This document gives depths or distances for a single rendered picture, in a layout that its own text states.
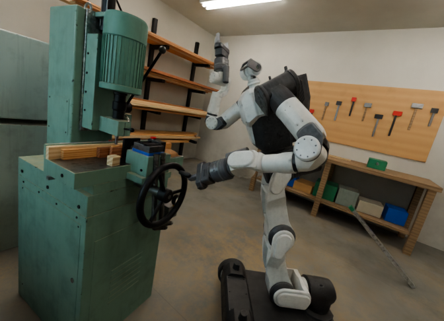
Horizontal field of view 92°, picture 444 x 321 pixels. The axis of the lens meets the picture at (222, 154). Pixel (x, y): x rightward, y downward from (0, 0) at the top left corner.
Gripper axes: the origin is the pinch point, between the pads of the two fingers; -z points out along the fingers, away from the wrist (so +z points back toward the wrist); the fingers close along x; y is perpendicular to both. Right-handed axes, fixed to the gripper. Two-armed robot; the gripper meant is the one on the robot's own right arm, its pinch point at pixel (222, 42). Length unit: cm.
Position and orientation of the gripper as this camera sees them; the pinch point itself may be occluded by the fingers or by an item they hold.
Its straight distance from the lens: 146.0
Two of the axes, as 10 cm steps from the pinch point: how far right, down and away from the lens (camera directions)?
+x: -5.0, -0.7, -8.6
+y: -8.6, 0.0, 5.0
